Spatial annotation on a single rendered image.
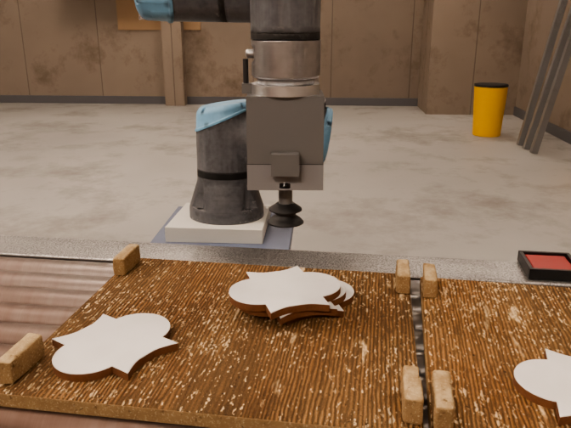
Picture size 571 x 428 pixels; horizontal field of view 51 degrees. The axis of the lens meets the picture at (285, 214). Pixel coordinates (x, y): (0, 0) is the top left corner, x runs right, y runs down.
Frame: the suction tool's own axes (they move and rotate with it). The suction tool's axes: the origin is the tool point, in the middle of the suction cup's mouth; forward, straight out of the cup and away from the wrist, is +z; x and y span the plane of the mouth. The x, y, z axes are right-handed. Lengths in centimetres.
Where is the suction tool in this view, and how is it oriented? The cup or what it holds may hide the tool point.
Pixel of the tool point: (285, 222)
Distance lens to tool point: 70.9
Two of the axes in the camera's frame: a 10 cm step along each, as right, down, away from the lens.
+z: 0.0, 9.5, 3.1
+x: 0.1, -3.1, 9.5
